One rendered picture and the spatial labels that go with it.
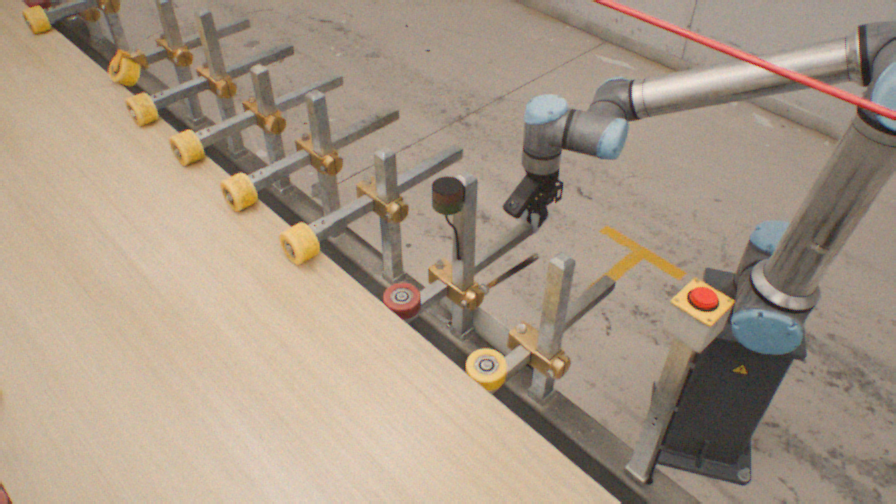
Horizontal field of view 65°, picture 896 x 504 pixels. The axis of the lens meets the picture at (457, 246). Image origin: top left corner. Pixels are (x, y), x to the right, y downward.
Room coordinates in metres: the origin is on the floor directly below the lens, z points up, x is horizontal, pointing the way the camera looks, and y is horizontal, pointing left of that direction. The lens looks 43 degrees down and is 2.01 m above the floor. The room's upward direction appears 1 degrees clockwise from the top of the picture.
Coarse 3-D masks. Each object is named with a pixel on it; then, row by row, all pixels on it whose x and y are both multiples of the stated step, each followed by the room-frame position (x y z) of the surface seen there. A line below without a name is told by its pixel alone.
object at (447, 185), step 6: (438, 180) 1.06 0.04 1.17; (444, 180) 1.06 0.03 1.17; (450, 180) 1.06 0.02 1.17; (456, 180) 1.06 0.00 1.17; (438, 186) 1.04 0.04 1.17; (444, 186) 1.04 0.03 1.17; (450, 186) 1.04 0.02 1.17; (456, 186) 1.04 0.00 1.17; (438, 192) 1.02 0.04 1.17; (444, 192) 1.02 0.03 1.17; (450, 192) 1.02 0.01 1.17; (456, 192) 1.02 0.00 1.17; (462, 210) 1.05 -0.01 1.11; (450, 222) 1.05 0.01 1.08; (456, 234) 1.05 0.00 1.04; (456, 240) 1.06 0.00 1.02; (456, 246) 1.06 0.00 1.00
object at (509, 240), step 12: (516, 228) 1.27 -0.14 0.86; (528, 228) 1.27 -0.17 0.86; (504, 240) 1.23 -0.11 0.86; (516, 240) 1.24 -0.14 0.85; (480, 252) 1.19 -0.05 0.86; (492, 252) 1.19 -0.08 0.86; (504, 252) 1.21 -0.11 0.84; (480, 264) 1.15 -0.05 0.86; (432, 288) 1.07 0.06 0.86; (444, 288) 1.07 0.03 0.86; (432, 300) 1.05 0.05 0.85; (420, 312) 1.02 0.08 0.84
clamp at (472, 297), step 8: (448, 264) 1.14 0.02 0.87; (432, 272) 1.11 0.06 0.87; (440, 272) 1.11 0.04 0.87; (448, 272) 1.11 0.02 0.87; (432, 280) 1.11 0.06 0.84; (440, 280) 1.09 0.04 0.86; (448, 280) 1.09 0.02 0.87; (448, 288) 1.08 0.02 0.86; (456, 288) 1.06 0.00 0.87; (472, 288) 1.06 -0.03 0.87; (448, 296) 1.08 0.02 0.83; (456, 296) 1.06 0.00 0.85; (464, 296) 1.05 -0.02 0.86; (472, 296) 1.04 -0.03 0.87; (480, 296) 1.05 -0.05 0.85; (456, 304) 1.06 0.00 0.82; (464, 304) 1.03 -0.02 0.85; (472, 304) 1.04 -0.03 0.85; (480, 304) 1.05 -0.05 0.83
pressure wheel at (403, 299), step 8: (392, 288) 1.02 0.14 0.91; (400, 288) 1.03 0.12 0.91; (408, 288) 1.03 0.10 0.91; (416, 288) 1.03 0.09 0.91; (384, 296) 1.00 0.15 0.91; (392, 296) 1.00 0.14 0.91; (400, 296) 1.00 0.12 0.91; (408, 296) 1.01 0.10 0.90; (416, 296) 1.00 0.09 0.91; (384, 304) 0.99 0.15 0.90; (392, 304) 0.98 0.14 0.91; (400, 304) 0.98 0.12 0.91; (408, 304) 0.98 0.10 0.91; (416, 304) 0.98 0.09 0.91; (400, 312) 0.96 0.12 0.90; (408, 312) 0.97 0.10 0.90; (416, 312) 0.98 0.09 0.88
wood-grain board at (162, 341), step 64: (0, 0) 2.42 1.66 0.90; (0, 64) 1.97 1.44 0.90; (64, 64) 1.97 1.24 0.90; (0, 128) 1.62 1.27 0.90; (64, 128) 1.62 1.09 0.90; (128, 128) 1.62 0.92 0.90; (0, 192) 1.34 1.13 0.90; (64, 192) 1.34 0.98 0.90; (128, 192) 1.35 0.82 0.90; (192, 192) 1.35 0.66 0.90; (0, 256) 1.11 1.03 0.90; (64, 256) 1.12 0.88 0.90; (128, 256) 1.12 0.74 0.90; (192, 256) 1.12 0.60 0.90; (256, 256) 1.12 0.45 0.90; (320, 256) 1.13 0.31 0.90; (0, 320) 0.93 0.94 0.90; (64, 320) 0.93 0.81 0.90; (128, 320) 0.93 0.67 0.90; (192, 320) 0.93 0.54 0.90; (256, 320) 0.94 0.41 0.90; (320, 320) 0.94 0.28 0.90; (384, 320) 0.94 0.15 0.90; (0, 384) 0.77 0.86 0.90; (64, 384) 0.77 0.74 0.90; (128, 384) 0.78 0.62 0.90; (192, 384) 0.78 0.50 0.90; (256, 384) 0.78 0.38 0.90; (320, 384) 0.78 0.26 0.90; (384, 384) 0.78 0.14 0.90; (448, 384) 0.78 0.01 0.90; (0, 448) 0.64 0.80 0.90; (64, 448) 0.64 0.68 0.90; (128, 448) 0.64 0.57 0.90; (192, 448) 0.64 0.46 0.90; (256, 448) 0.64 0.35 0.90; (320, 448) 0.65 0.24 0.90; (384, 448) 0.65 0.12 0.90; (448, 448) 0.65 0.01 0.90; (512, 448) 0.65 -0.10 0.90
